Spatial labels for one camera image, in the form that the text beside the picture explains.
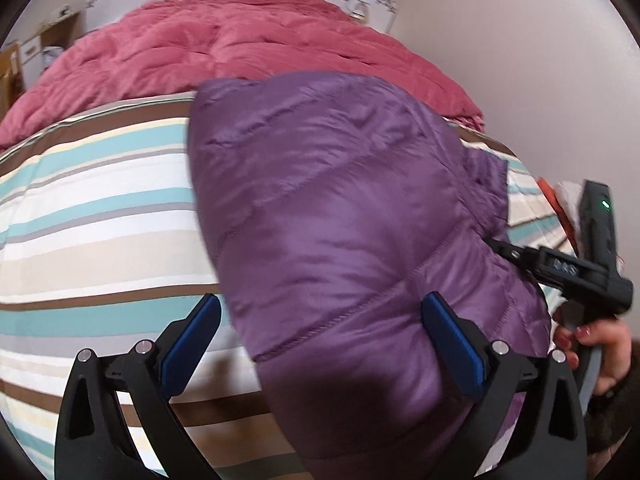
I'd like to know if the purple down jacket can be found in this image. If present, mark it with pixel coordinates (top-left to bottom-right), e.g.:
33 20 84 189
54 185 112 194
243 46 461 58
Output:
188 72 550 479

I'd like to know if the pink red quilt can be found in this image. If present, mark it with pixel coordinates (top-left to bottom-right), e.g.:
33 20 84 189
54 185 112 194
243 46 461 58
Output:
1 0 484 150

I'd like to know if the striped bed sheet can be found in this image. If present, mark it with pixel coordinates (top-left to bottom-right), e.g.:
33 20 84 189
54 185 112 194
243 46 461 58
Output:
1 92 574 479

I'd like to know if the right hand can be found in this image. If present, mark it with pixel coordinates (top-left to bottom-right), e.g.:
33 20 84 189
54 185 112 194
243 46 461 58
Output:
552 306 634 397

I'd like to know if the wooden desk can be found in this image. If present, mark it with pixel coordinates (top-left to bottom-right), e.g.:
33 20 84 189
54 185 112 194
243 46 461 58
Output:
1 10 84 117

